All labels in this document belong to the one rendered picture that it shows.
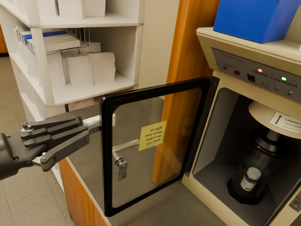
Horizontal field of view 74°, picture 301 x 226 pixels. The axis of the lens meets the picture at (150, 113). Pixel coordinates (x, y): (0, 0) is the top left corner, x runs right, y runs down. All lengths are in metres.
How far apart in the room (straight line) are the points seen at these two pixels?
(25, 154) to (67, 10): 1.06
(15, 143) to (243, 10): 0.45
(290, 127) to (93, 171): 0.66
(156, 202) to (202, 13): 0.60
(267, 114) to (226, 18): 0.26
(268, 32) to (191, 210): 0.59
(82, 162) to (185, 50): 0.60
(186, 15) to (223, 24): 0.11
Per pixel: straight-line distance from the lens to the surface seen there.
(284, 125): 0.55
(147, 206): 0.75
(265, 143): 0.62
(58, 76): 1.49
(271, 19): 0.39
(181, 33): 0.51
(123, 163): 0.49
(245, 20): 0.40
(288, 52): 0.37
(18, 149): 0.40
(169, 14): 1.26
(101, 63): 1.50
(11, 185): 2.18
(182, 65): 0.53
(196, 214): 0.77
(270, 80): 0.44
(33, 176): 2.18
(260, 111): 0.57
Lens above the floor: 1.57
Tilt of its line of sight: 33 degrees down
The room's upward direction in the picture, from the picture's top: 7 degrees clockwise
